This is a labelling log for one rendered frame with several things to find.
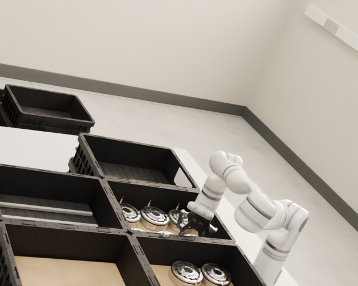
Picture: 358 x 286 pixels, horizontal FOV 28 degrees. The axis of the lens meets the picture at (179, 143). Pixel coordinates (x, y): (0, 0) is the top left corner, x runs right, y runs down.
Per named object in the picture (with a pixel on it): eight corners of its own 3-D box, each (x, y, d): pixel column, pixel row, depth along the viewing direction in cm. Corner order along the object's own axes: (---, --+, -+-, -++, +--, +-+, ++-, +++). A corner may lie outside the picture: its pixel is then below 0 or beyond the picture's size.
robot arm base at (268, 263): (262, 277, 252) (282, 238, 246) (274, 294, 245) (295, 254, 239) (240, 275, 248) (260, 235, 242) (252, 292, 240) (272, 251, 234)
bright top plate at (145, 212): (160, 207, 249) (161, 206, 249) (173, 225, 242) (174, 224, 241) (136, 206, 243) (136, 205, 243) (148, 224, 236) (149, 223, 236)
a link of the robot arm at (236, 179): (234, 156, 215) (216, 176, 216) (262, 196, 191) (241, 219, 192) (255, 171, 218) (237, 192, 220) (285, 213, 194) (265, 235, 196)
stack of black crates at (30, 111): (50, 165, 394) (76, 94, 377) (67, 196, 372) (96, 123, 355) (-20, 158, 371) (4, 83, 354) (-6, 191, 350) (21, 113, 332)
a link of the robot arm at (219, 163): (212, 144, 226) (224, 163, 214) (236, 151, 229) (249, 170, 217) (204, 164, 228) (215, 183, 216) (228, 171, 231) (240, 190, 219)
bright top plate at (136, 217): (133, 205, 243) (134, 203, 243) (144, 222, 236) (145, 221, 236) (107, 202, 238) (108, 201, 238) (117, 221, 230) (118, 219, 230)
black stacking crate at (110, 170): (161, 173, 284) (171, 149, 279) (188, 217, 261) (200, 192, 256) (68, 159, 264) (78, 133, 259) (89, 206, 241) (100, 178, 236)
